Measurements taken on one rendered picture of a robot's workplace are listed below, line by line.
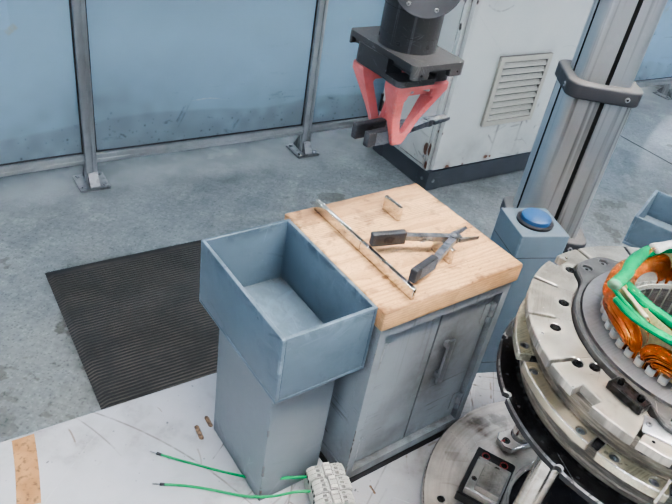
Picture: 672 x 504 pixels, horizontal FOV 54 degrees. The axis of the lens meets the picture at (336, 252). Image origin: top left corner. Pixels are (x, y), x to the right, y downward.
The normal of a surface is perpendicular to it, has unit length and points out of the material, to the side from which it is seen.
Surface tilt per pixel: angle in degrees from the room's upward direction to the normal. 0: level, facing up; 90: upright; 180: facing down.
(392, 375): 90
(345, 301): 90
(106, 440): 0
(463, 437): 0
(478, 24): 90
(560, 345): 0
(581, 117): 90
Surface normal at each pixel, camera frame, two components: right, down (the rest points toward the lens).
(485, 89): 0.51, 0.56
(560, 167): -0.08, 0.57
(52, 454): 0.15, -0.80
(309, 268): -0.82, 0.23
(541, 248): 0.21, 0.59
